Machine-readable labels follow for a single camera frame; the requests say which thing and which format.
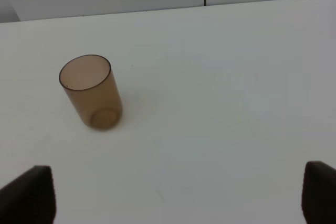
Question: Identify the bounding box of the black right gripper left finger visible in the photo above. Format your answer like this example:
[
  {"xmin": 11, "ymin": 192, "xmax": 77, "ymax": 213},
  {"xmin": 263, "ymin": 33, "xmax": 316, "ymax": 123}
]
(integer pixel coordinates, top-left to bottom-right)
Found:
[{"xmin": 1, "ymin": 166, "xmax": 57, "ymax": 223}]

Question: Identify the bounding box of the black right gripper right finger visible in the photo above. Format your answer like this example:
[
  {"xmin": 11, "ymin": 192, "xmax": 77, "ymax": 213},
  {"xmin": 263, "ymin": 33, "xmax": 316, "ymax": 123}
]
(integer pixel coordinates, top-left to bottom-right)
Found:
[{"xmin": 301, "ymin": 161, "xmax": 335, "ymax": 224}]

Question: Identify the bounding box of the translucent pink-brown plastic cup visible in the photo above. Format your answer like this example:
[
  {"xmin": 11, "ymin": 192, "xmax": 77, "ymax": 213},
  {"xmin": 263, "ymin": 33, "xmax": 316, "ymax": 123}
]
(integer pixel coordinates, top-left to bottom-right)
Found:
[{"xmin": 59, "ymin": 55, "xmax": 123, "ymax": 130}]

